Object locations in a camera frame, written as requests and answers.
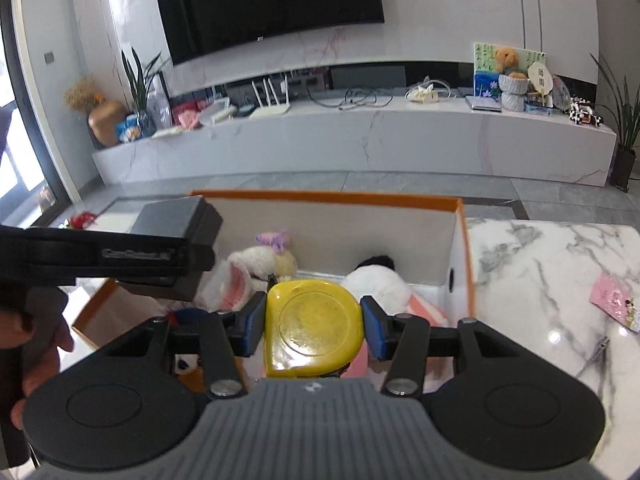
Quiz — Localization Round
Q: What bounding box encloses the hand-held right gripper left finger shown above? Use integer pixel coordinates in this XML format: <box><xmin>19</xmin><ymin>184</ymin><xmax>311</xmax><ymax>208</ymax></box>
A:
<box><xmin>102</xmin><ymin>291</ymin><xmax>267</xmax><ymax>400</ymax></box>

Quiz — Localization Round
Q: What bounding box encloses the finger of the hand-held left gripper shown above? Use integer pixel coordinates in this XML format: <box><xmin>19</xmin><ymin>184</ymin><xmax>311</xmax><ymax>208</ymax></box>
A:
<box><xmin>101</xmin><ymin>239</ymin><xmax>217</xmax><ymax>279</ymax></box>

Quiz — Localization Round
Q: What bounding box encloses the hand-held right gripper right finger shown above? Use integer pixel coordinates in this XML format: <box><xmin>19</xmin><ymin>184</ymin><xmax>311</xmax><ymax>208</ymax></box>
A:
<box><xmin>360</xmin><ymin>296</ymin><xmax>521</xmax><ymax>395</ymax></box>

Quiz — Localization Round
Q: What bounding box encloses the dark grey square box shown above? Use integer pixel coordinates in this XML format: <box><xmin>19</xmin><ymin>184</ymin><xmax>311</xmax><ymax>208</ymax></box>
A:
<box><xmin>117</xmin><ymin>194</ymin><xmax>225</xmax><ymax>302</ymax></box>

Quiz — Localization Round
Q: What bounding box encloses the yellow tape measure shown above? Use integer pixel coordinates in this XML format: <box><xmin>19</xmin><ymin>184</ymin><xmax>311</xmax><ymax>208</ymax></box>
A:
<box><xmin>263</xmin><ymin>279</ymin><xmax>364</xmax><ymax>379</ymax></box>

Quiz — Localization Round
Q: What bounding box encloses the orange storage box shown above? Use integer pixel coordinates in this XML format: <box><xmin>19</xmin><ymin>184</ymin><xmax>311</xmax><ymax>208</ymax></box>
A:
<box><xmin>71</xmin><ymin>189</ymin><xmax>476</xmax><ymax>397</ymax></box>

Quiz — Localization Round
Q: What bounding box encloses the person's left hand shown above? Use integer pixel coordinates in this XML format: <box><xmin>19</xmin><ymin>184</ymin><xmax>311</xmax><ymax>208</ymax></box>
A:
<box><xmin>0</xmin><ymin>309</ymin><xmax>74</xmax><ymax>432</ymax></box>

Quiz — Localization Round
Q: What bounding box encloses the white black plush toy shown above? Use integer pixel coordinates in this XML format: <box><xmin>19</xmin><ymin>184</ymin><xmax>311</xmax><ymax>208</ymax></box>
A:
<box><xmin>339</xmin><ymin>255</ymin><xmax>411</xmax><ymax>312</ymax></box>

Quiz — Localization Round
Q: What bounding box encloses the white bunny plush toy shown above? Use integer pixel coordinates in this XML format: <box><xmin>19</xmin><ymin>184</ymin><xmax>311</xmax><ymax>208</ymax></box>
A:
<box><xmin>194</xmin><ymin>231</ymin><xmax>299</xmax><ymax>311</ymax></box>

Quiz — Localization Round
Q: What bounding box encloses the blue snack packet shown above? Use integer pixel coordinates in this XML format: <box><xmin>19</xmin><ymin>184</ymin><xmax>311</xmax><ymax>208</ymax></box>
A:
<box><xmin>115</xmin><ymin>114</ymin><xmax>142</xmax><ymax>144</ymax></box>

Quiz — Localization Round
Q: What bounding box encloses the bronze round vase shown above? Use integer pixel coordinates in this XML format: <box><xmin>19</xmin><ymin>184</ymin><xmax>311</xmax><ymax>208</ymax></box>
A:
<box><xmin>88</xmin><ymin>99</ymin><xmax>129</xmax><ymax>149</ymax></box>

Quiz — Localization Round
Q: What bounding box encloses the white plastic tray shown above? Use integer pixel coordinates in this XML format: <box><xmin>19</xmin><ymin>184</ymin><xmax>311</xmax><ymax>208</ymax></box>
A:
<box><xmin>199</xmin><ymin>99</ymin><xmax>239</xmax><ymax>126</ymax></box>

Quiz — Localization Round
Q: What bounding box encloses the clear plastic bottle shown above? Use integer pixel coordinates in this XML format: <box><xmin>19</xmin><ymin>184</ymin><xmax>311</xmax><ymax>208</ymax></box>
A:
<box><xmin>149</xmin><ymin>72</ymin><xmax>174</xmax><ymax>131</ymax></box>

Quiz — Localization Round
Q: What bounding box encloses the green plant in glass vase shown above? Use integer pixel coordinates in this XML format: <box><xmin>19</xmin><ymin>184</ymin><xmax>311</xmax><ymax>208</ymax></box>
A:
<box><xmin>121</xmin><ymin>47</ymin><xmax>171</xmax><ymax>137</ymax></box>

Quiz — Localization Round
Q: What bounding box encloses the dried flower bunch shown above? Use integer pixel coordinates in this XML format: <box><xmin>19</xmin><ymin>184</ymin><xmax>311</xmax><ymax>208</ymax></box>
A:
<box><xmin>64</xmin><ymin>75</ymin><xmax>104</xmax><ymax>111</ymax></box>

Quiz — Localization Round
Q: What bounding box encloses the white router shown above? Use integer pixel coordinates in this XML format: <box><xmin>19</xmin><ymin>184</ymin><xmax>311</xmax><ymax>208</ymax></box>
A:
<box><xmin>248</xmin><ymin>73</ymin><xmax>292</xmax><ymax>119</ymax></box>

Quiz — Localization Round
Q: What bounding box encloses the white marble media cabinet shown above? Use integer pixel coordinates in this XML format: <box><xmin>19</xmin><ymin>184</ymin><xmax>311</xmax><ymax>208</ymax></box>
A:
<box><xmin>92</xmin><ymin>94</ymin><xmax>617</xmax><ymax>189</ymax></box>

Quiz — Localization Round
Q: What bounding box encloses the pink printed card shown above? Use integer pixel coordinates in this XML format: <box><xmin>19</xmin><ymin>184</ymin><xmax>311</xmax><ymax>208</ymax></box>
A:
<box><xmin>588</xmin><ymin>273</ymin><xmax>640</xmax><ymax>334</ymax></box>

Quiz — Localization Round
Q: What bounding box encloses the silver flat device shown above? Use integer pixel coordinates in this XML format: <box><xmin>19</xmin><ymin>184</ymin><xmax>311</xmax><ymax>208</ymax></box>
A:
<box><xmin>464</xmin><ymin>94</ymin><xmax>503</xmax><ymax>113</ymax></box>

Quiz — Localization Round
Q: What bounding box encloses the black television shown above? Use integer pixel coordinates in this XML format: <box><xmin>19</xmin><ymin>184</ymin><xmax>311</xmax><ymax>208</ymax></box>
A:
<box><xmin>151</xmin><ymin>0</ymin><xmax>386</xmax><ymax>66</ymax></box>

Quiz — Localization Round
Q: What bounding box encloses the blue green painted canvas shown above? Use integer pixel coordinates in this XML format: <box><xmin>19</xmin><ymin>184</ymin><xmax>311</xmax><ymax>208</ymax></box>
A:
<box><xmin>472</xmin><ymin>41</ymin><xmax>546</xmax><ymax>99</ymax></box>

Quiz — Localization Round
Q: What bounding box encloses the brown teddy bear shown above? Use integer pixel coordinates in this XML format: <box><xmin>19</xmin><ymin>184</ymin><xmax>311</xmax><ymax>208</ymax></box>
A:
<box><xmin>493</xmin><ymin>45</ymin><xmax>519</xmax><ymax>75</ymax></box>

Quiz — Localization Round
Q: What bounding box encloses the potted plant in black pot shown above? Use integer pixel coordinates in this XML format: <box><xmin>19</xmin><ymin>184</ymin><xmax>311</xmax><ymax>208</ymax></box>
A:
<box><xmin>589</xmin><ymin>52</ymin><xmax>640</xmax><ymax>194</ymax></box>

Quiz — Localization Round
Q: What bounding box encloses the clear glass plate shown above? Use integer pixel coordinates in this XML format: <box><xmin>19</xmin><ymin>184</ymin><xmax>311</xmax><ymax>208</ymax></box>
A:
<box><xmin>549</xmin><ymin>74</ymin><xmax>574</xmax><ymax>111</ymax></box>

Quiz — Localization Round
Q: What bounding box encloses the checkered black white toy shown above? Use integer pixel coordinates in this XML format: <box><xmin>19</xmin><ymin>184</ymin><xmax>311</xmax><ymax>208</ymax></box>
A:
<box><xmin>568</xmin><ymin>97</ymin><xmax>605</xmax><ymax>129</ymax></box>

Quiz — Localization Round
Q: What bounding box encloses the round paper fan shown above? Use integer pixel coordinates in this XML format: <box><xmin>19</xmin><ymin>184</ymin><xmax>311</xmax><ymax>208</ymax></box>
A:
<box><xmin>528</xmin><ymin>59</ymin><xmax>554</xmax><ymax>96</ymax></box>

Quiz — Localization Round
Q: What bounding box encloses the black window frame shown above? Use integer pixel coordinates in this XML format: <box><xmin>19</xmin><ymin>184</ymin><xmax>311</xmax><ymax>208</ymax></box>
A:
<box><xmin>0</xmin><ymin>0</ymin><xmax>77</xmax><ymax>227</ymax></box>

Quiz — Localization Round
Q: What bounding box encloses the black cable bundle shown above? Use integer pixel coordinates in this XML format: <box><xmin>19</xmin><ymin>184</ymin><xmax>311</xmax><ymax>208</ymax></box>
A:
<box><xmin>339</xmin><ymin>87</ymin><xmax>394</xmax><ymax>111</ymax></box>

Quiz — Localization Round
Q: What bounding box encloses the white cord bundle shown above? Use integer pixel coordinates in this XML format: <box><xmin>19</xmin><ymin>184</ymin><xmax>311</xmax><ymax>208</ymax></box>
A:
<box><xmin>404</xmin><ymin>77</ymin><xmax>454</xmax><ymax>106</ymax></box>

